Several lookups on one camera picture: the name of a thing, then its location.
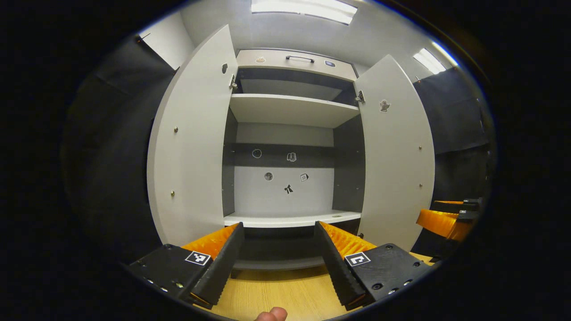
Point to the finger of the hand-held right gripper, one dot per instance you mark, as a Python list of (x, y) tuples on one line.
[(450, 205), (439, 223)]

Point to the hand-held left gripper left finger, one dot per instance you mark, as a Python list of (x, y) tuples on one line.
[(223, 267)]

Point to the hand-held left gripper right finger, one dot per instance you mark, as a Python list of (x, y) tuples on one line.
[(339, 267)]

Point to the light grey cabinet door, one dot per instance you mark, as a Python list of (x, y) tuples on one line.
[(397, 178), (192, 156)]

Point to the small ceiling light panel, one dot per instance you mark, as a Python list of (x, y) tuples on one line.
[(430, 60)]

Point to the long ceiling light panel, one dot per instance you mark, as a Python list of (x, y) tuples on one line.
[(303, 10)]

